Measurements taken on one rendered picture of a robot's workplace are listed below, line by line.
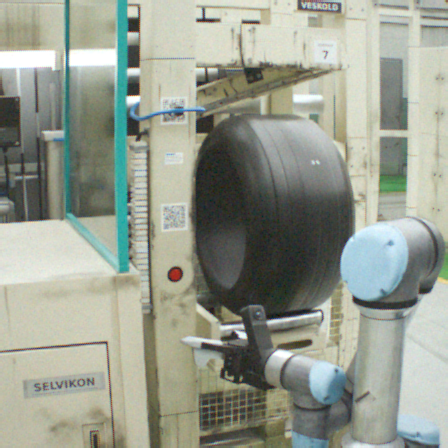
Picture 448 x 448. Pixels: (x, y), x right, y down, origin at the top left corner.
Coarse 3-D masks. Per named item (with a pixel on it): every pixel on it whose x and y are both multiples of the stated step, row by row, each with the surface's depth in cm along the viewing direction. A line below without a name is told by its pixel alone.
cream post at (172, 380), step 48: (144, 0) 196; (192, 0) 193; (144, 48) 198; (192, 48) 196; (144, 96) 200; (192, 96) 198; (192, 144) 201; (192, 192) 203; (192, 240) 206; (192, 288) 208; (144, 336) 218; (192, 336) 211; (192, 384) 214; (192, 432) 217
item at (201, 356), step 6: (186, 342) 149; (192, 342) 148; (198, 342) 147; (210, 342) 147; (216, 342) 147; (192, 348) 148; (198, 348) 148; (198, 354) 148; (204, 354) 148; (210, 354) 148; (216, 354) 147; (222, 354) 147; (198, 360) 148; (204, 360) 148; (198, 366) 149
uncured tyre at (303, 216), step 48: (240, 144) 201; (288, 144) 199; (240, 192) 248; (288, 192) 192; (336, 192) 197; (240, 240) 248; (288, 240) 192; (336, 240) 198; (240, 288) 205; (288, 288) 200; (336, 288) 209
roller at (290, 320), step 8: (296, 312) 216; (304, 312) 216; (312, 312) 217; (320, 312) 217; (240, 320) 209; (272, 320) 211; (280, 320) 212; (288, 320) 213; (296, 320) 214; (304, 320) 215; (312, 320) 216; (320, 320) 217; (224, 328) 206; (232, 328) 207; (240, 328) 207; (272, 328) 211; (280, 328) 213; (224, 336) 206
